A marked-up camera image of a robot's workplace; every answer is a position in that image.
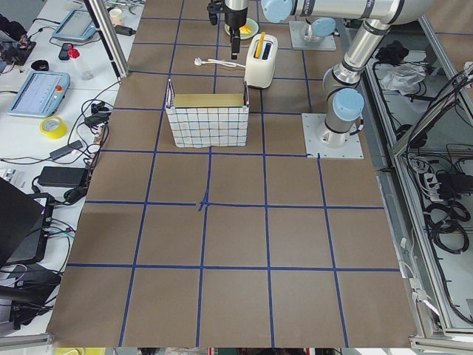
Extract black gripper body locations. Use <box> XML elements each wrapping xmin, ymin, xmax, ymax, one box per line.
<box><xmin>207</xmin><ymin>0</ymin><xmax>247</xmax><ymax>38</ymax></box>

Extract cream white toaster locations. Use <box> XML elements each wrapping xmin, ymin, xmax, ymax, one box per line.
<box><xmin>245</xmin><ymin>34</ymin><xmax>278</xmax><ymax>89</ymax></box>

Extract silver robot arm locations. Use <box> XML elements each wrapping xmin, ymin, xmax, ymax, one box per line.
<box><xmin>261</xmin><ymin>0</ymin><xmax>432</xmax><ymax>147</ymax></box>
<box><xmin>302</xmin><ymin>17</ymin><xmax>336</xmax><ymax>42</ymax></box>

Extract yellow toast slice in toaster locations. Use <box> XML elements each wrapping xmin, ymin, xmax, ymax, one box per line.
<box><xmin>254</xmin><ymin>32</ymin><xmax>265</xmax><ymax>58</ymax></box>

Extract green round plate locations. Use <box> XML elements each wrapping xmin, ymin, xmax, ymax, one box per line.
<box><xmin>240</xmin><ymin>18</ymin><xmax>259</xmax><ymax>40</ymax></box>

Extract checkered fabric storage basket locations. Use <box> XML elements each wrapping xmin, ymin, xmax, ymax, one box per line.
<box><xmin>166</xmin><ymin>80</ymin><xmax>250</xmax><ymax>148</ymax></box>

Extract small black power adapter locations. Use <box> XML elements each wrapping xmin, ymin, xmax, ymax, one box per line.
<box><xmin>115</xmin><ymin>25</ymin><xmax>136</xmax><ymax>36</ymax></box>

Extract paper cup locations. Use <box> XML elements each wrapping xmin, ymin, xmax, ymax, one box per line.
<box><xmin>109</xmin><ymin>8</ymin><xmax>123</xmax><ymax>26</ymax></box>

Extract clear bottle red cap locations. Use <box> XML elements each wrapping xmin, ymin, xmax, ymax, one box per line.
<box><xmin>67</xmin><ymin>44</ymin><xmax>94</xmax><ymax>81</ymax></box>

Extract far blue teach pendant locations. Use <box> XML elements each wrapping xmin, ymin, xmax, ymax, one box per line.
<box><xmin>52</xmin><ymin>10</ymin><xmax>96</xmax><ymax>42</ymax></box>

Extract blue teach pendant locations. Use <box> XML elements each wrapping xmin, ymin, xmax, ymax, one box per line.
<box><xmin>52</xmin><ymin>10</ymin><xmax>96</xmax><ymax>42</ymax></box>
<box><xmin>7</xmin><ymin>71</ymin><xmax>70</xmax><ymax>118</ymax></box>

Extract yellow tape roll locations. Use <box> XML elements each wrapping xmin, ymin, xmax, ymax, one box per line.
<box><xmin>40</xmin><ymin>115</ymin><xmax>68</xmax><ymax>140</ymax></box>

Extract near blue teach pendant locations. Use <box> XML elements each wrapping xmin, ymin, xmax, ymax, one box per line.
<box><xmin>7</xmin><ymin>71</ymin><xmax>70</xmax><ymax>118</ymax></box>

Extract black power adapter brick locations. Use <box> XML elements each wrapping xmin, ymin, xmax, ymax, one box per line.
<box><xmin>38</xmin><ymin>166</ymin><xmax>87</xmax><ymax>188</ymax></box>

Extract black laptop computer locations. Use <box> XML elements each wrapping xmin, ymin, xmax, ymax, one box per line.
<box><xmin>1</xmin><ymin>179</ymin><xmax>53</xmax><ymax>266</ymax></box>

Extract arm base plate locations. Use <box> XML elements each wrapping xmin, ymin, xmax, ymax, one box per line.
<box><xmin>302</xmin><ymin>113</ymin><xmax>364</xmax><ymax>159</ymax></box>
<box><xmin>289</xmin><ymin>21</ymin><xmax>336</xmax><ymax>51</ymax></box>

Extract aluminium frame post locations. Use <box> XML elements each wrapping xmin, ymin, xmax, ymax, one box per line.
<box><xmin>84</xmin><ymin>0</ymin><xmax>129</xmax><ymax>79</ymax></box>

